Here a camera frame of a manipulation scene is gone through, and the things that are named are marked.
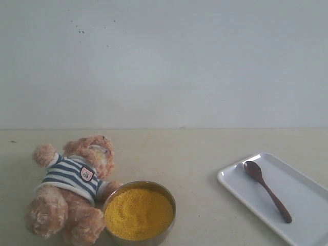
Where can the pink teddy bear striped sweater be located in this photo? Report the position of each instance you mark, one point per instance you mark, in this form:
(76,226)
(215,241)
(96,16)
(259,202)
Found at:
(75,180)

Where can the white rectangular plastic tray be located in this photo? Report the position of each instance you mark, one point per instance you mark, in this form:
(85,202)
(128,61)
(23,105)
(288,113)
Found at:
(305,200)

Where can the steel bowl of yellow millet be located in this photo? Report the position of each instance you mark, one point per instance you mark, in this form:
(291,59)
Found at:
(140,213)

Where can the dark wooden spoon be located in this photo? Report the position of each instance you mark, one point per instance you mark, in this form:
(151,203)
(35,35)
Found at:
(255,172)

